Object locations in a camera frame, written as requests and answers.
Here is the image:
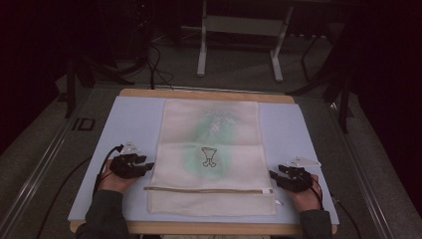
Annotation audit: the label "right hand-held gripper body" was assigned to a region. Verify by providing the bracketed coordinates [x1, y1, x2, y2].
[278, 155, 322, 194]

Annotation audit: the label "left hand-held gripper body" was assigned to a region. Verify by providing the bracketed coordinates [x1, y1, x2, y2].
[108, 140, 149, 179]

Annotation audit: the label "white mesh laundry bag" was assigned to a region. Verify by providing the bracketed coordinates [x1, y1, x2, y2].
[143, 98, 279, 217]

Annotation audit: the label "person's left hand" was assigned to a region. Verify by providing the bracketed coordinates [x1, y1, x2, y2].
[97, 159, 141, 195]

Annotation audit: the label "person's right hand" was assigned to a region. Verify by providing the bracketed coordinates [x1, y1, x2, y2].
[286, 174, 323, 214]

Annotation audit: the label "lavender table mat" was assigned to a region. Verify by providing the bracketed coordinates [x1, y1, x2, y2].
[67, 96, 340, 226]

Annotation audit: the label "wooden table edge strip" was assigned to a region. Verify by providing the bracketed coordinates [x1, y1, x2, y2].
[69, 88, 339, 236]

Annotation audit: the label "black metal stand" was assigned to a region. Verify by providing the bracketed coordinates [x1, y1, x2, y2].
[286, 31, 354, 134]
[63, 54, 135, 120]

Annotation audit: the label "white metal stand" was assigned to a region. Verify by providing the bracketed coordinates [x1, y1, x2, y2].
[196, 0, 295, 84]

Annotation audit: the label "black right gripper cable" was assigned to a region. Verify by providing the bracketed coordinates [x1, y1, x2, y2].
[311, 174, 363, 239]

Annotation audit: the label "grey metal floor rail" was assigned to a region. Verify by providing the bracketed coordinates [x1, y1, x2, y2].
[0, 99, 88, 239]
[329, 101, 397, 239]

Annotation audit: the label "black floor cables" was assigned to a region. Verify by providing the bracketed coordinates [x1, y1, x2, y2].
[144, 41, 176, 92]

